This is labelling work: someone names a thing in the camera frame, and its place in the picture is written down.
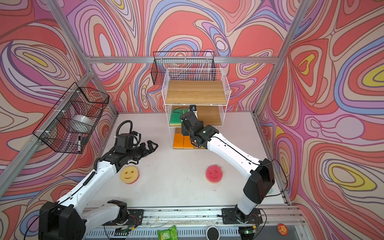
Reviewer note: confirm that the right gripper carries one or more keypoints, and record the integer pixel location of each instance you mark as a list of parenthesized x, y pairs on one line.
[(184, 131)]

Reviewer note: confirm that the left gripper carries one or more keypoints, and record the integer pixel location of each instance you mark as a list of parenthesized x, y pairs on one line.
[(145, 152)]

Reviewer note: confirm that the orange sponge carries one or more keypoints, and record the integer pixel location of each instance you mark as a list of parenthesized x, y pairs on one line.
[(178, 141), (187, 143)]

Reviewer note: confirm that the yellow sponge green back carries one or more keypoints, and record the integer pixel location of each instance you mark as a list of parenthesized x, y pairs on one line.
[(184, 111)]

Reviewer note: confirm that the white wire wooden shelf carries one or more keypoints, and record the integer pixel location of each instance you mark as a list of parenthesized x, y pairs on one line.
[(208, 89)]

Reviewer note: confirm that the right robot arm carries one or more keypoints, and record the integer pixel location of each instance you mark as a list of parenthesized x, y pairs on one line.
[(258, 173)]

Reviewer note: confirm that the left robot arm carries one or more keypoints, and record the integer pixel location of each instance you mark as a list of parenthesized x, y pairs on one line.
[(65, 219)]

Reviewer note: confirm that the yellow smiley sponge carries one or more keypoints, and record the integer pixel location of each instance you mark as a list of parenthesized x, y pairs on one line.
[(130, 175)]

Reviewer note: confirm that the pink smiley sponge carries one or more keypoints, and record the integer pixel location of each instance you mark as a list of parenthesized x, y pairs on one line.
[(214, 174)]

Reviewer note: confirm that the black marker in basket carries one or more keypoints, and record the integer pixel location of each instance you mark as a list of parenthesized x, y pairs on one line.
[(79, 145)]

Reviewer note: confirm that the silver bowl in basket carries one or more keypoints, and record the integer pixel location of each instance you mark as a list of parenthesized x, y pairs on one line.
[(83, 119)]

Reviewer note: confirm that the green snack packet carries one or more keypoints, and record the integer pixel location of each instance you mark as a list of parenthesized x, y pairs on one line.
[(168, 234)]

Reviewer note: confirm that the round black speaker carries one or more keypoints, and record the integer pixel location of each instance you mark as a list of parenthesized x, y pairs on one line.
[(212, 233)]

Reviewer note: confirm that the red round sticker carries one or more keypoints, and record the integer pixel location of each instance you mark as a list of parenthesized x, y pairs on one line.
[(282, 229)]

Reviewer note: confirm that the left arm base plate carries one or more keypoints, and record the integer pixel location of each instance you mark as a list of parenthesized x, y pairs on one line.
[(133, 218)]

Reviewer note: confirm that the black wire basket back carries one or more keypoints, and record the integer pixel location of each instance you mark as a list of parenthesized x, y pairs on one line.
[(164, 60)]

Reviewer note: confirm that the black wire basket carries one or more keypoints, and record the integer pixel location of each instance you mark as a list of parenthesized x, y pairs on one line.
[(70, 123), (164, 60)]

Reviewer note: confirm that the black wire basket left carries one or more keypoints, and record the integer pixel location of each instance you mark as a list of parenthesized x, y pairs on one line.
[(70, 123)]

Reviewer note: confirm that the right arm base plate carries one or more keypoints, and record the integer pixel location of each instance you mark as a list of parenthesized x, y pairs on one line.
[(232, 216)]

